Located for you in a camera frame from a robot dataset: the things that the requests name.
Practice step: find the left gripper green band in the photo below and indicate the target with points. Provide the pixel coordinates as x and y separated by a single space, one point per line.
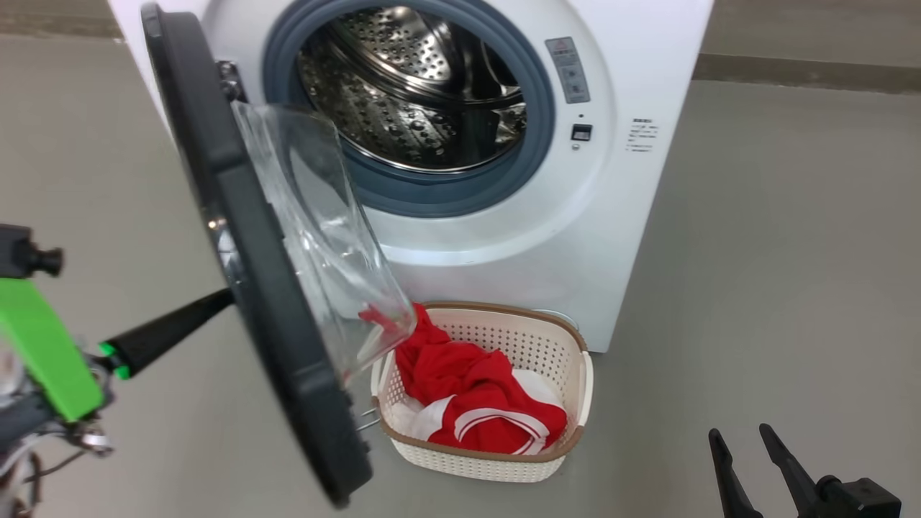
43 345

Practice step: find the grey warning sticker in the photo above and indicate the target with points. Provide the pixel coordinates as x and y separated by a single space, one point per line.
568 72

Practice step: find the stainless steel washer drum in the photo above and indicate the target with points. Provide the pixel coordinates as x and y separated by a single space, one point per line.
403 108

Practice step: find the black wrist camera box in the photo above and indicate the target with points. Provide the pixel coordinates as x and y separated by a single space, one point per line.
18 252
860 500

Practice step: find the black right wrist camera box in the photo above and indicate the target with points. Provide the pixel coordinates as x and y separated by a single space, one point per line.
860 500

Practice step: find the white front-load washing machine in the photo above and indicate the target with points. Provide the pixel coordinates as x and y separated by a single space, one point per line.
633 216

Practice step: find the black round glass washer door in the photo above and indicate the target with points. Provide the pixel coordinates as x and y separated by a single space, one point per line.
273 302

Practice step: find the red and white garment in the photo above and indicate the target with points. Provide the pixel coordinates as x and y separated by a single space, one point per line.
468 381

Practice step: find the cream perforated basket brown rim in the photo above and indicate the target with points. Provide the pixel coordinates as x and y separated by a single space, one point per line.
504 467

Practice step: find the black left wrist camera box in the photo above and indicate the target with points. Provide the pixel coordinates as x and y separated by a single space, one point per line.
18 252

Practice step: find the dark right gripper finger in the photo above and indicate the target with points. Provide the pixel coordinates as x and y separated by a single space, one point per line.
730 489
791 475

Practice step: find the grey rubber door gasket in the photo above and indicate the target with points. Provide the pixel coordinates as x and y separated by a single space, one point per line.
536 144

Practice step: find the metal door hinge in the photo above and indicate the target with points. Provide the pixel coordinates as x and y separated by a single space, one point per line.
232 83

